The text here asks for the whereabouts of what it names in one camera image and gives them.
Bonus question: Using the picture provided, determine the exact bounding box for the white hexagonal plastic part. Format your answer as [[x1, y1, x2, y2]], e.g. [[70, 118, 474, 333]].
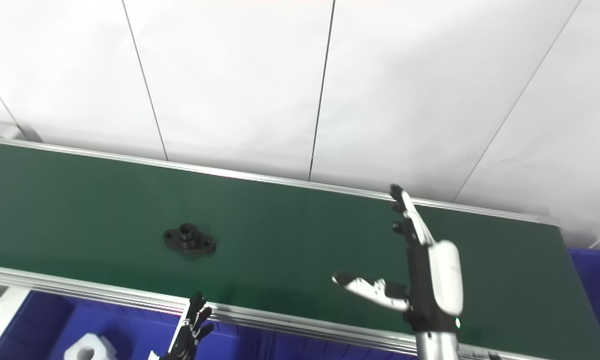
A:
[[63, 332, 119, 360]]

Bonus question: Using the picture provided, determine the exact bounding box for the blue bin holding black part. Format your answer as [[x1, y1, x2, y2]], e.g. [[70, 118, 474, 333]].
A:
[[260, 327, 420, 360]]

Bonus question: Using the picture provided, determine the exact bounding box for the black flange part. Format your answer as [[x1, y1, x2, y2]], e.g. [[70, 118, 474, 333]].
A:
[[162, 222, 217, 257]]

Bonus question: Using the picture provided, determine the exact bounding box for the blue bin holding white part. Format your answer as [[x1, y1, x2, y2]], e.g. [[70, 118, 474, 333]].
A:
[[0, 289, 266, 360]]

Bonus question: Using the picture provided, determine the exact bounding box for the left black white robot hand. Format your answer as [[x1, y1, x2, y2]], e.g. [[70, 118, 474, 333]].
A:
[[150, 291, 215, 360]]

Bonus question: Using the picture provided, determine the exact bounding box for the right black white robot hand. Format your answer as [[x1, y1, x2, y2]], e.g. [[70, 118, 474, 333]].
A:
[[332, 183, 465, 334]]

